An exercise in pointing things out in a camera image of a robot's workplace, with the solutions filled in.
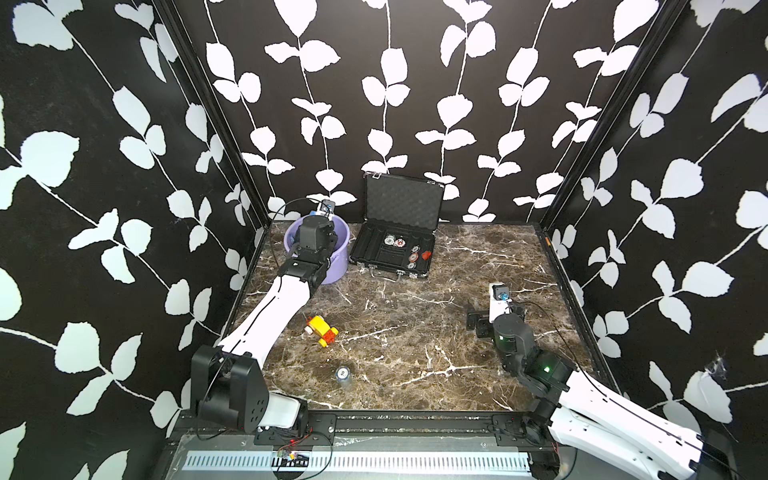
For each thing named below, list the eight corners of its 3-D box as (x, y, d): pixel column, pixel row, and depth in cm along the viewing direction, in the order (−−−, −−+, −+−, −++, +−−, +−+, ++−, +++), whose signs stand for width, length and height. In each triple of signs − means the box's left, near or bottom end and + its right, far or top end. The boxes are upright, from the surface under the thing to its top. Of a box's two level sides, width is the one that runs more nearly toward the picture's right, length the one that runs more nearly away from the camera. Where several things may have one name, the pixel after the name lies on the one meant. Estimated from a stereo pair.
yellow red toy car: (305, 332, 93) (301, 324, 89) (317, 319, 96) (314, 311, 92) (327, 350, 89) (324, 343, 85) (339, 335, 92) (337, 328, 88)
